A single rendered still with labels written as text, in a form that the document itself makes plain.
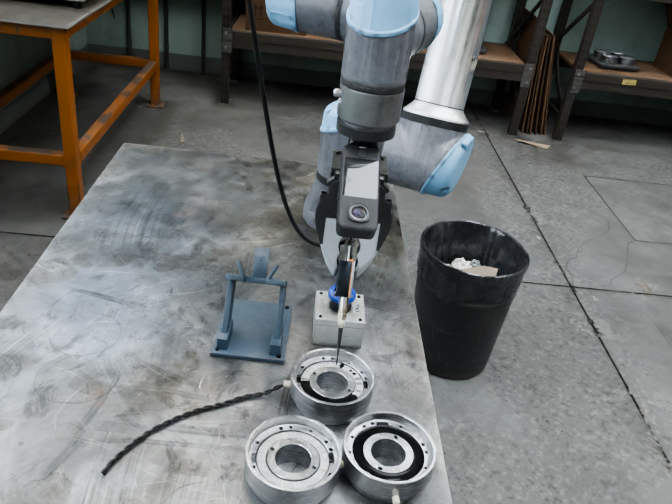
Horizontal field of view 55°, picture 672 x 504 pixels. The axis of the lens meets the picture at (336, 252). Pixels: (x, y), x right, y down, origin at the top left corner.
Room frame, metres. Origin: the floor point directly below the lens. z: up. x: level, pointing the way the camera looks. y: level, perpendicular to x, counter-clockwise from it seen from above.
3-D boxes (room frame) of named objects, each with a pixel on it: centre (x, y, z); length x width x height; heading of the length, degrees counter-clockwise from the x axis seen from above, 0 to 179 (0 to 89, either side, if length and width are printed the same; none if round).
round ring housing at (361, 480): (0.52, -0.09, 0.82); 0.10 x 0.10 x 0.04
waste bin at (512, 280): (1.75, -0.42, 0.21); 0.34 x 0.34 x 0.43
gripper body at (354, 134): (0.75, -0.01, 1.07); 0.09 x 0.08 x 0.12; 2
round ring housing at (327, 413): (0.62, -0.02, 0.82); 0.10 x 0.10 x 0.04
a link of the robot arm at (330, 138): (1.11, -0.01, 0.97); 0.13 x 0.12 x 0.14; 71
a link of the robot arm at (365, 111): (0.74, -0.01, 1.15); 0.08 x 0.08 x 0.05
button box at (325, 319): (0.76, -0.02, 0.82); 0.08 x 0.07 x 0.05; 4
